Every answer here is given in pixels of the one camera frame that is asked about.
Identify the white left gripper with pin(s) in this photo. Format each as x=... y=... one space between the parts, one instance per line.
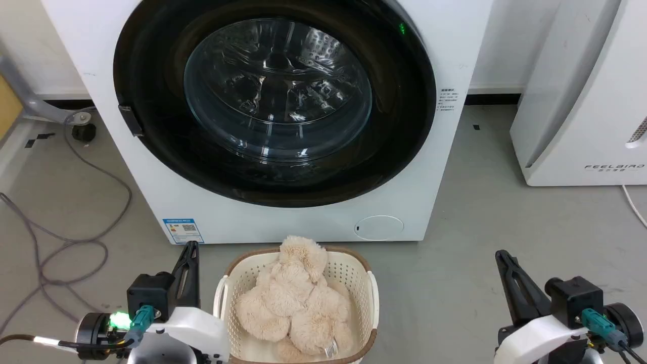
x=192 y=333

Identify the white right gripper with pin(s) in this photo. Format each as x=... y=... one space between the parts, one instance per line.
x=536 y=341

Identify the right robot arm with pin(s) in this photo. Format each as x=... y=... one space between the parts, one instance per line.
x=626 y=323

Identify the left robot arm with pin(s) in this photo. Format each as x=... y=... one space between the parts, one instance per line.
x=93 y=331

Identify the white front-load washing machine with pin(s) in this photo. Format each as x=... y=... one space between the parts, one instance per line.
x=283 y=222

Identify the black round glass washer door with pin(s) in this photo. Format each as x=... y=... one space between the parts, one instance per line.
x=278 y=96

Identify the beige plush toy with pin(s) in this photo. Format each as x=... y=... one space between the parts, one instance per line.
x=295 y=303

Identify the round white filter cover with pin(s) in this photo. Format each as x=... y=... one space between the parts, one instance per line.
x=378 y=227

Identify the cream laundry basket brown rim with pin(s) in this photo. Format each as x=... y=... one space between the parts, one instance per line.
x=349 y=268

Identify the black caster wheel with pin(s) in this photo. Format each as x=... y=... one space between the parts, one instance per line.
x=84 y=132

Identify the white Feelbird appliance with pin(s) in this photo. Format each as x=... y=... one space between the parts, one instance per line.
x=586 y=96

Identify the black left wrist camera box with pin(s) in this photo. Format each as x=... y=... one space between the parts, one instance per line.
x=150 y=293

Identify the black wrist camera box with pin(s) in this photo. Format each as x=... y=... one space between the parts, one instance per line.
x=150 y=293
x=576 y=301

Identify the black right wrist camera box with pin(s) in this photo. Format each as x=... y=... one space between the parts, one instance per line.
x=576 y=301

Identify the grey metal frame leg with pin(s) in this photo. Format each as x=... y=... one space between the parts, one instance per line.
x=35 y=96

